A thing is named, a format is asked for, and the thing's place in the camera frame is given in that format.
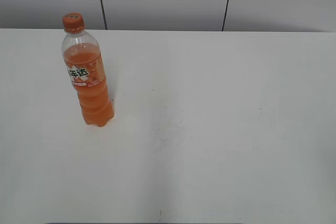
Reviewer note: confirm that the orange soda plastic bottle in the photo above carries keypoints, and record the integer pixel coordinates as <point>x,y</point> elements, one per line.
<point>82,56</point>

